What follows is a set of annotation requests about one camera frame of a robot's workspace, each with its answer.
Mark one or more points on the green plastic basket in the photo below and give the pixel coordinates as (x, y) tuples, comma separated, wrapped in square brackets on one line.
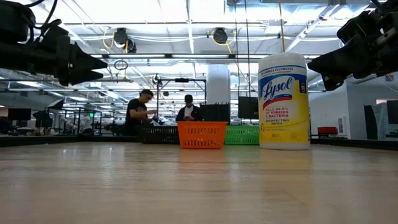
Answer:
[(242, 135)]

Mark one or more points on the black monitor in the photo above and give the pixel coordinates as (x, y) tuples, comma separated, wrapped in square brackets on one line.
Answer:
[(19, 114)]

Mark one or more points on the distant black gantry frame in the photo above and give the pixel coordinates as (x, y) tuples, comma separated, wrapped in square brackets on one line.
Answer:
[(182, 80)]

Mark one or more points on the black plastic bin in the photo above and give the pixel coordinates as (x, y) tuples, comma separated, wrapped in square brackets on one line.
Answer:
[(158, 133)]

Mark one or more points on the person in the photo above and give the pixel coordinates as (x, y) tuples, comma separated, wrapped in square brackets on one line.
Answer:
[(135, 113), (188, 112)]

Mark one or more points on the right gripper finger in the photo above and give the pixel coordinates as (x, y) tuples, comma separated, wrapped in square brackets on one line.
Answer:
[(335, 62), (334, 81)]

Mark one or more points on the orange plastic basket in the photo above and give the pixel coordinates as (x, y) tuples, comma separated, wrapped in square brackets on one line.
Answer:
[(202, 133)]

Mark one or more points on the black square screen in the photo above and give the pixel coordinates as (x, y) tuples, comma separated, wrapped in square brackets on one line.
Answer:
[(248, 107)]

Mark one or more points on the small black ceiling reel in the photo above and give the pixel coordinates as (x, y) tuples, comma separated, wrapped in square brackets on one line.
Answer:
[(155, 78)]

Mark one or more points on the dark wall screen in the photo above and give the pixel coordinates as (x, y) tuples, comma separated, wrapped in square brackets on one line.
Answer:
[(392, 112)]

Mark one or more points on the white pillar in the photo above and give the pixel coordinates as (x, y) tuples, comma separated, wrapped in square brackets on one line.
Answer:
[(217, 84)]

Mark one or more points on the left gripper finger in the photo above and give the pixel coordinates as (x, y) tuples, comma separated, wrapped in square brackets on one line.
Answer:
[(84, 62), (84, 76)]

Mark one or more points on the black cabinet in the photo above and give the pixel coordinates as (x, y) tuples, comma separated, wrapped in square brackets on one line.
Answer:
[(214, 112)]

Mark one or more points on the black standing panel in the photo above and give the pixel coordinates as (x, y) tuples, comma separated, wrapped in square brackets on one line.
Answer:
[(370, 121)]

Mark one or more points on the red bin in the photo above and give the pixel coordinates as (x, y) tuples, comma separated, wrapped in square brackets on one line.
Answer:
[(327, 130)]

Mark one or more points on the Lysol wipes canister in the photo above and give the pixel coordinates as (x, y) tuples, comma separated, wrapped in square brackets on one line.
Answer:
[(283, 124)]

